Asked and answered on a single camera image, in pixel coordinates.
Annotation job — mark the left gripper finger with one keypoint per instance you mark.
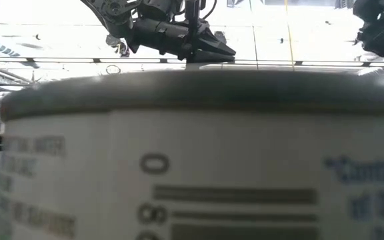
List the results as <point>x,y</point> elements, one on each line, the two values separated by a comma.
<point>213,41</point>
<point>212,57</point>

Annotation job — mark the green white tuna can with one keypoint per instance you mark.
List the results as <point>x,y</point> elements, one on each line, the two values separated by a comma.
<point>192,133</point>

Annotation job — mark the long ceiling light bar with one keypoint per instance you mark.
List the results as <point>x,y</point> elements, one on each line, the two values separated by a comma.
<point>62,60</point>

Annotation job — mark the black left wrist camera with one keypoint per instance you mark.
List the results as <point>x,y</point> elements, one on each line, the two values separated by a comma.
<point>158,8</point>

